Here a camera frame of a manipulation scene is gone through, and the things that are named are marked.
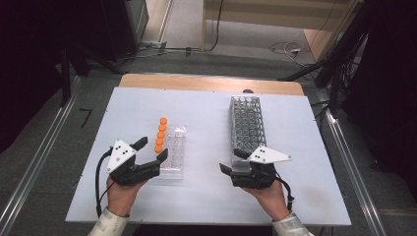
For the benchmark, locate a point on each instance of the wooden shelf unit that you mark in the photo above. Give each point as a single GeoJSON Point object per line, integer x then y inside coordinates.
{"type": "Point", "coordinates": [282, 13]}

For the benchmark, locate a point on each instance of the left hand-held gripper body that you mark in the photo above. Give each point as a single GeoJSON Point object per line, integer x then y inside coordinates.
{"type": "Point", "coordinates": [119, 155]}

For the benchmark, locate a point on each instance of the black metal stand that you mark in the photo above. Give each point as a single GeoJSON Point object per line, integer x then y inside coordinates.
{"type": "Point", "coordinates": [65, 75]}

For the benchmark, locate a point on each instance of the clear plastic tube rack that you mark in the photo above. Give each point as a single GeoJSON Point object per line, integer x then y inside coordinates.
{"type": "Point", "coordinates": [175, 147]}

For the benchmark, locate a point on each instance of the metal floor rail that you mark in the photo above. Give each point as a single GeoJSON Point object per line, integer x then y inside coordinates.
{"type": "Point", "coordinates": [354, 183]}
{"type": "Point", "coordinates": [39, 150]}

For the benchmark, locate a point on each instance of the metal tube rack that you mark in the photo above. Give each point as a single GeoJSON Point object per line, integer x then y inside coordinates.
{"type": "Point", "coordinates": [247, 124]}

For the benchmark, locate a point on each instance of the white board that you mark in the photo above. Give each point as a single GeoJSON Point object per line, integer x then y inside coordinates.
{"type": "Point", "coordinates": [203, 203]}

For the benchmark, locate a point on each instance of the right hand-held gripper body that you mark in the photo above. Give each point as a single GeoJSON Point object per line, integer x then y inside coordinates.
{"type": "Point", "coordinates": [268, 155]}

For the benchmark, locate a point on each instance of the black tripod stand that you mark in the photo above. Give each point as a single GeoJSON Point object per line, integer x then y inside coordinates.
{"type": "Point", "coordinates": [334, 62]}

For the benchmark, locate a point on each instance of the person's right hand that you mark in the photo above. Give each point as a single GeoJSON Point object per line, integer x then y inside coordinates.
{"type": "Point", "coordinates": [272, 200]}

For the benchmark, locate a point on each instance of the dark curtain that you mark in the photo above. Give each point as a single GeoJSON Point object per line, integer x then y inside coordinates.
{"type": "Point", "coordinates": [26, 65]}
{"type": "Point", "coordinates": [390, 82]}

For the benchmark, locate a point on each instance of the person's left hand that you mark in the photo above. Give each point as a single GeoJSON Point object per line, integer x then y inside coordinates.
{"type": "Point", "coordinates": [121, 196]}

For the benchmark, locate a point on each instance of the dark cabinet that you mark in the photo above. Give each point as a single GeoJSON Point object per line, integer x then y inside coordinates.
{"type": "Point", "coordinates": [111, 26]}

